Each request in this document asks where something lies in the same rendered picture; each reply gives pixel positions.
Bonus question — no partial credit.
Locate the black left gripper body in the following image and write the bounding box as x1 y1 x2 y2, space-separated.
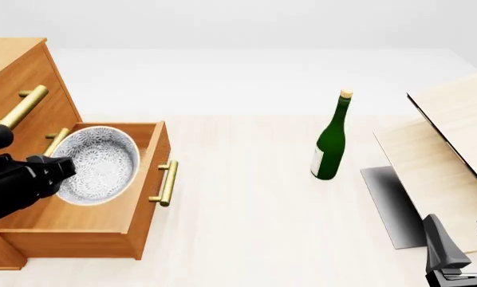
26 153 78 187

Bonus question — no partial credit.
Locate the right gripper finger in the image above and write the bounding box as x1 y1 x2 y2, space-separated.
422 213 473 273

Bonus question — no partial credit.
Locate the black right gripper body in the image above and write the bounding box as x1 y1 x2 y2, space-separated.
425 265 477 287

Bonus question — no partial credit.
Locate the patterned black and white bowl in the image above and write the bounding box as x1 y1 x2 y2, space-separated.
49 124 142 207

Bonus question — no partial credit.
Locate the open wooden drawer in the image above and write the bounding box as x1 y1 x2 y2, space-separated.
0 120 172 261

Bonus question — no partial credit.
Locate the wooden cabinet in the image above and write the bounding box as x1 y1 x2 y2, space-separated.
0 37 85 271

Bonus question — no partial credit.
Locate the pale wooden rack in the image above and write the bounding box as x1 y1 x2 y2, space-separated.
373 67 477 256

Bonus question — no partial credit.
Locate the green wine bottle with cork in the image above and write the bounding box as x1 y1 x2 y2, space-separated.
309 87 355 182

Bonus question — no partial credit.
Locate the short brass drawer handle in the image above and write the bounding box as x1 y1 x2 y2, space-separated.
41 127 72 159

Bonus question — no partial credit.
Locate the wooden drawer with short handle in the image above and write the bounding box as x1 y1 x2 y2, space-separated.
6 85 84 159

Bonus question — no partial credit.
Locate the long brass drawer handle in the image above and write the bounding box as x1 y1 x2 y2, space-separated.
0 84 49 130

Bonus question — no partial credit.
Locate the wooden drawer with long handle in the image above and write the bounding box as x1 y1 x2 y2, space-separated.
0 43 66 141

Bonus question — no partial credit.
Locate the brass handle of open drawer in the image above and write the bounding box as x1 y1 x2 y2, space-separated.
148 159 179 208

